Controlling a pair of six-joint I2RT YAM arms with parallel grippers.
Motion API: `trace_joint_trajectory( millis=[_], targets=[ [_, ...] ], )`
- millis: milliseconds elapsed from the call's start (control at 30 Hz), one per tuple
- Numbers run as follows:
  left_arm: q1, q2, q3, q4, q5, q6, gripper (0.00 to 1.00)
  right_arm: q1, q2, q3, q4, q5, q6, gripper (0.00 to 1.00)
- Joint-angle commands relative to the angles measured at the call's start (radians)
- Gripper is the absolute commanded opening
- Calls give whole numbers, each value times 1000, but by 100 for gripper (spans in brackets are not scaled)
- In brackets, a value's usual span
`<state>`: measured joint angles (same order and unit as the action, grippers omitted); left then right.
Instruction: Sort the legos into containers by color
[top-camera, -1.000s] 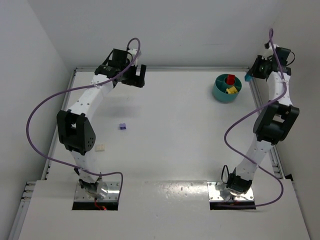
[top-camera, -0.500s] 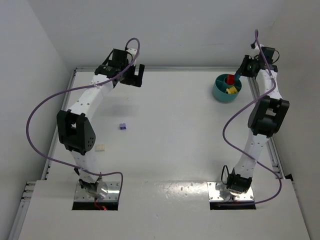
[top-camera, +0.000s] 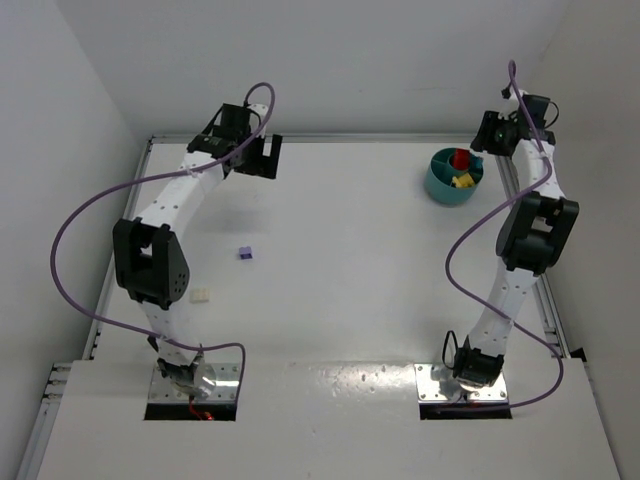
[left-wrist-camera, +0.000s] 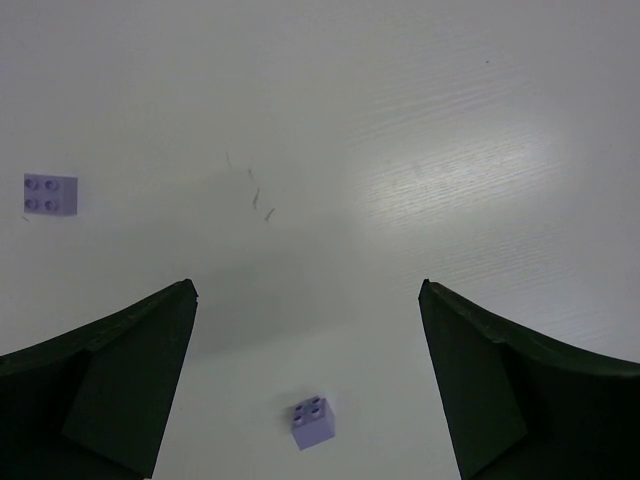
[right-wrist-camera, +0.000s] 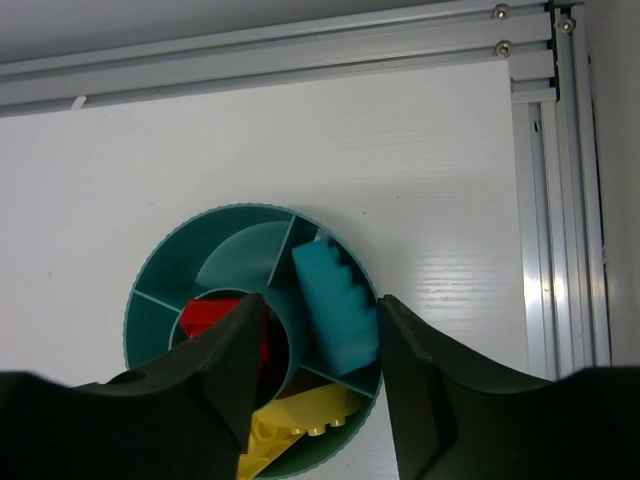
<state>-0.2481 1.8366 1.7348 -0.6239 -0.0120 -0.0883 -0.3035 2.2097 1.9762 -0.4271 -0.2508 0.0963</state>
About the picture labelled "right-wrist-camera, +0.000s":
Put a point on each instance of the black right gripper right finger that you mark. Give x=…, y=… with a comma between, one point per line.
x=457, y=414

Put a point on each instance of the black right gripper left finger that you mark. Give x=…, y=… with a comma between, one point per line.
x=184, y=415

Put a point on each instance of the red lego brick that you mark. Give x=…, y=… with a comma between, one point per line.
x=201, y=314

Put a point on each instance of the long yellow lego plate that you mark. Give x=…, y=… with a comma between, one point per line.
x=280, y=424

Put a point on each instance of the teal lego brick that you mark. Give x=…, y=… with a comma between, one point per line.
x=343, y=318

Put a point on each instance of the teal round divided container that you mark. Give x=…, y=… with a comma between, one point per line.
x=233, y=251

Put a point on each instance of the aluminium table frame rail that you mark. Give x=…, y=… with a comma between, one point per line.
x=545, y=46

